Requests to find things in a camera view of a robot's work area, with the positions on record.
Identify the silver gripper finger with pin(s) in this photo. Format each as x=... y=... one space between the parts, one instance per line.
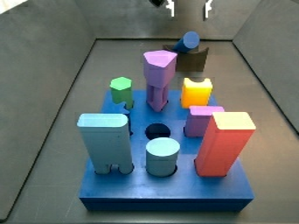
x=169 y=6
x=207 y=8

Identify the blue cylinder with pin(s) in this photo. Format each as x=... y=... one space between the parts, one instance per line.
x=188 y=42

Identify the light blue round peg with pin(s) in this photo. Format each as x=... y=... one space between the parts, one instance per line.
x=161 y=151

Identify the black curved cradle stand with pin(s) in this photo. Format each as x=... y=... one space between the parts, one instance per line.
x=192 y=61

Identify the tall purple pentagon peg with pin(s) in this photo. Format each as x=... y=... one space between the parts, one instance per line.
x=159 y=71

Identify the yellow notched block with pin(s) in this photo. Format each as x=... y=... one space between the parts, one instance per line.
x=195 y=92

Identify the green hexagon peg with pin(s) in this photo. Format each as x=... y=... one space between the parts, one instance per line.
x=121 y=91

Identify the dark blue star peg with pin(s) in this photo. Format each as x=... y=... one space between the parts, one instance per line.
x=113 y=111

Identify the small purple square block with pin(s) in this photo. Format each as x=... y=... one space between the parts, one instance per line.
x=197 y=120

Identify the tall red rectangular block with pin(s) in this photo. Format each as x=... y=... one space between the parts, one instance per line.
x=227 y=134

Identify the tall light blue block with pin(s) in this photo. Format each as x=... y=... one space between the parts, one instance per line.
x=105 y=136

